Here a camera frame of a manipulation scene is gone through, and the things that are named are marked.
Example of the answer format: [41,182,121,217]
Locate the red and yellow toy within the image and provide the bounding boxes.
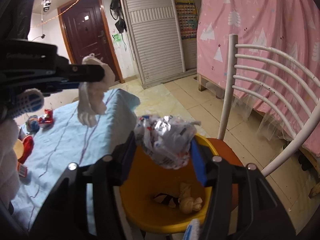
[13,135,34,164]

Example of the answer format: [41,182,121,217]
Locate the beige knotted trash piece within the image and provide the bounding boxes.
[178,183,202,215]

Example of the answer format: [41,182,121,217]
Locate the dark brown wooden door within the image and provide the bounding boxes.
[57,0,124,83]

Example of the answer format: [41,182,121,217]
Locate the white metal chair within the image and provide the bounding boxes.
[206,33,320,212]

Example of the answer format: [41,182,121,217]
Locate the white tissue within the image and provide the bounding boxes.
[78,53,116,127]

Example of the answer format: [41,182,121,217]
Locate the orange plastic trash bin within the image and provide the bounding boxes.
[119,146,213,234]

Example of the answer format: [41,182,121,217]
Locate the silver snack wrapper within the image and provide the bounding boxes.
[134,114,201,170]

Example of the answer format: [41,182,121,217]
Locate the wall-mounted black television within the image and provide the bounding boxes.
[4,0,34,40]

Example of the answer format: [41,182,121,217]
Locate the light blue striped tablecloth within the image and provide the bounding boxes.
[12,89,140,231]

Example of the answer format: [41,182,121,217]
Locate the pink tree-print bed curtain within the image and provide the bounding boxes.
[197,0,319,140]

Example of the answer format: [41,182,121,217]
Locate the red snack bag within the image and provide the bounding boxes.
[38,109,54,128]

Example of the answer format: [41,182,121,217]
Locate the right gloved hand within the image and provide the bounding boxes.
[182,219,200,240]

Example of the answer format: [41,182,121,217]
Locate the white slatted wardrobe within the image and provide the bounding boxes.
[121,0,196,88]

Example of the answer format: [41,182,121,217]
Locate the black hanging bags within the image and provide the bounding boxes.
[110,0,127,34]

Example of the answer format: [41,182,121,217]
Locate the left gloved hand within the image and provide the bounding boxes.
[0,89,44,208]

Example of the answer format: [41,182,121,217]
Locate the white security camera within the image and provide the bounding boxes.
[41,0,52,12]

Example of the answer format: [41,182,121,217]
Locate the colourful wall chart poster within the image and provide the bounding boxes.
[175,0,198,40]

